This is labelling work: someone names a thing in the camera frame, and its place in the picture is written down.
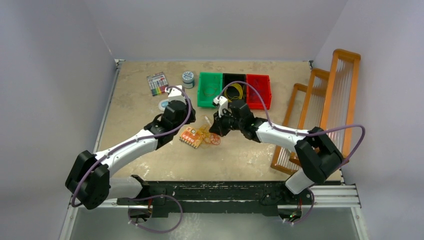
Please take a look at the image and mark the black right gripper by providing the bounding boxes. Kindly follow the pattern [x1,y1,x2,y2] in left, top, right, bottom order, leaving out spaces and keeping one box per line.
[210,108,244,138]

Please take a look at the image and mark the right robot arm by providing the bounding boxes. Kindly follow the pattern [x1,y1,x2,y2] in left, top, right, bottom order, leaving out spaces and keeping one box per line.
[209,96,343,204]

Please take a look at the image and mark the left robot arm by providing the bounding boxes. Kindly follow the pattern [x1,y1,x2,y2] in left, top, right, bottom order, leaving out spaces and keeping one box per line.
[65,100,196,210]

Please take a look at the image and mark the correction tape blister pack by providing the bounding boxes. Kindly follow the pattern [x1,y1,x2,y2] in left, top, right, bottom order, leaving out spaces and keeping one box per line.
[158,99,169,112]

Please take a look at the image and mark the black plastic bin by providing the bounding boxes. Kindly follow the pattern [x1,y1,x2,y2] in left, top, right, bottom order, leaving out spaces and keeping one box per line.
[222,73,247,103]

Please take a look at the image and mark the orange spiral notebook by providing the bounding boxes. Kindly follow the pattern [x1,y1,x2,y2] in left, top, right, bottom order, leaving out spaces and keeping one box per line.
[179,126,203,149]

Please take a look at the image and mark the white orange marker pen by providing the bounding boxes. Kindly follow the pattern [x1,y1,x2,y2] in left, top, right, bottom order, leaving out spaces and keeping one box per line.
[204,116,212,126]

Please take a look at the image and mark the marker pen set pack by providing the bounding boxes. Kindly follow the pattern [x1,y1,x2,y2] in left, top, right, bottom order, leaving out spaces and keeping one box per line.
[146,72,169,96]

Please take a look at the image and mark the round paint jar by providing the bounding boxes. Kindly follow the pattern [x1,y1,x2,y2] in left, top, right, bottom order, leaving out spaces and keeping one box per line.
[181,71,195,89]

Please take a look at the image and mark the red plastic bin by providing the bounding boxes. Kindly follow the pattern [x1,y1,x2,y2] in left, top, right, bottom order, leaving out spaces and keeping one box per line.
[246,74,272,110]

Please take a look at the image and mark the green plastic bin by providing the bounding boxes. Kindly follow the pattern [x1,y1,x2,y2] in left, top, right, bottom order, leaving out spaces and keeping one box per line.
[197,72,223,108]

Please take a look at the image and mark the wooden rack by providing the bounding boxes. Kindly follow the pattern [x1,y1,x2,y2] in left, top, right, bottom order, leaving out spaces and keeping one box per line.
[270,48,361,175]

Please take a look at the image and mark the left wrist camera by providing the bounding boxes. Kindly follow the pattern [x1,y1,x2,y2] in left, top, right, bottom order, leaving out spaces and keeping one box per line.
[165,85,186,104]

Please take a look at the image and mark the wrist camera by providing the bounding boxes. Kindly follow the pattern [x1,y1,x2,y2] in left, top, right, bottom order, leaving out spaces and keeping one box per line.
[165,85,186,104]
[212,95,229,118]

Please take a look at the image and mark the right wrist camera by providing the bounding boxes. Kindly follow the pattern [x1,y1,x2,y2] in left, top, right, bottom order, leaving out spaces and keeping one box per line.
[212,95,229,118]

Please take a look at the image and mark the coiled yellow cable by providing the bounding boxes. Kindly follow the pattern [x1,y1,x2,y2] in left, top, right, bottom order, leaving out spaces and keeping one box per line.
[224,82,244,102]

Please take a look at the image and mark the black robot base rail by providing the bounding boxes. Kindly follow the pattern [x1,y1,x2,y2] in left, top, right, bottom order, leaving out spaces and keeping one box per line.
[115,174,314,220]

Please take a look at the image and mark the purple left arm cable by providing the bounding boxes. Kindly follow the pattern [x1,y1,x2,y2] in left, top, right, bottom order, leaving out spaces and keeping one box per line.
[71,86,193,208]

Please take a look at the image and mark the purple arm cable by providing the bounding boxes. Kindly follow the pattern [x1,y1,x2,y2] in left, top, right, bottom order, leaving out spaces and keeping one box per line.
[216,80,367,227]
[71,86,193,208]

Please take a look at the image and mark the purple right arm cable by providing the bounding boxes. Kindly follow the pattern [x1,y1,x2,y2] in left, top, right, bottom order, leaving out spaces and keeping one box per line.
[216,80,367,227]

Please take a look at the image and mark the aluminium table edge rail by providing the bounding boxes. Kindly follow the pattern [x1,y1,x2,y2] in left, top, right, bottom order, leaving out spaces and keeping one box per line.
[59,59,125,240]

